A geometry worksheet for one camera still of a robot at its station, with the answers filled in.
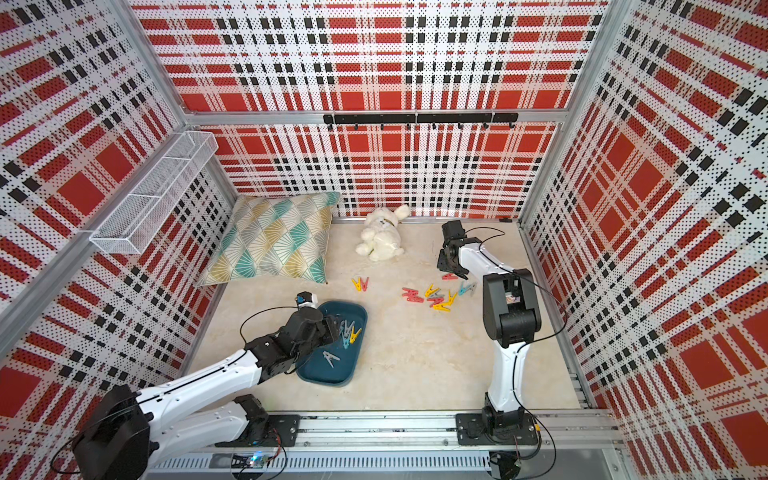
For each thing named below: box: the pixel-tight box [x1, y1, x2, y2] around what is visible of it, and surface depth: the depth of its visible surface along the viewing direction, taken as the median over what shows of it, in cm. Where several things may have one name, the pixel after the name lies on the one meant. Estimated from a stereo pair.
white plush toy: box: [356, 205, 410, 262], surface depth 109 cm
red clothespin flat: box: [402, 288, 425, 303], surface depth 101 cm
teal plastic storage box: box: [296, 301, 368, 388], surface depth 86 cm
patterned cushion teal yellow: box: [197, 193, 341, 286], surface depth 96 cm
